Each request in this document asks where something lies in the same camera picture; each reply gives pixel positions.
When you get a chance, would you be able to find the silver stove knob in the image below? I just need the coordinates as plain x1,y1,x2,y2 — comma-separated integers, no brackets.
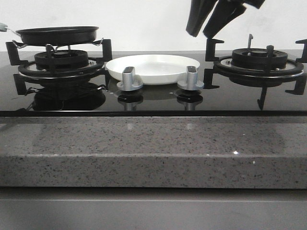
117,67,143,92
177,66,204,91

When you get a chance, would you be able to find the grey cabinet front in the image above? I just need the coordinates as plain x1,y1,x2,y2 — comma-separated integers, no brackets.
0,188,307,230

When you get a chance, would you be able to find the silver wire pan reducer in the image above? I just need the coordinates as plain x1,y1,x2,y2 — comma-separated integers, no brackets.
12,38,104,50

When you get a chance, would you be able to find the black glass gas cooktop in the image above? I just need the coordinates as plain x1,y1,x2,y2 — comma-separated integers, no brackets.
0,52,307,117

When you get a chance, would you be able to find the white round plate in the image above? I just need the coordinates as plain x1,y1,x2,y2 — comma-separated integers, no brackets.
106,55,200,85

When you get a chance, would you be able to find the black gas burner head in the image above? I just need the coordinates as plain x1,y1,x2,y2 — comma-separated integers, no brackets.
231,48,288,69
34,50,88,70

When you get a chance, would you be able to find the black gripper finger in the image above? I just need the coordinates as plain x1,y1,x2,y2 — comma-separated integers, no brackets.
203,0,246,38
186,0,218,37

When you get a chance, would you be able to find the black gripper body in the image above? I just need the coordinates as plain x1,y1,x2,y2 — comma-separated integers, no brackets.
234,0,265,9

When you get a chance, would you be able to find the black pan support grate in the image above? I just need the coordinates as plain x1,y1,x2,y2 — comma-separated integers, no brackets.
6,39,112,95
203,34,307,109

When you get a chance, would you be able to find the black frying pan mint handle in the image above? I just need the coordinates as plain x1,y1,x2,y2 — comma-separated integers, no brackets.
0,22,100,46

